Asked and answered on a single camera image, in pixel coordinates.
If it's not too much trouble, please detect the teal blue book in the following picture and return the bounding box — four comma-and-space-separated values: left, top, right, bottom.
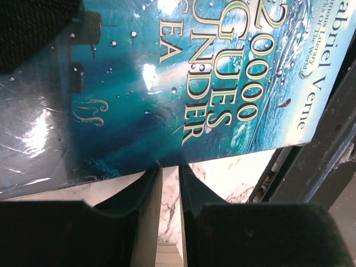
1, 1, 355, 199

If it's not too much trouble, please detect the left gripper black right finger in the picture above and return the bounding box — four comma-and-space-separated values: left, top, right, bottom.
179, 165, 353, 266

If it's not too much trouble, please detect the black mounting base plate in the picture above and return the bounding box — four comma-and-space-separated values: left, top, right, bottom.
247, 38, 355, 209

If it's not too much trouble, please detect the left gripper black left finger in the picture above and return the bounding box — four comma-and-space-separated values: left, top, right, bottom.
1, 169, 162, 266

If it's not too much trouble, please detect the red backpack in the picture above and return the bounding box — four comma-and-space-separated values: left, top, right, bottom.
1, 1, 82, 75

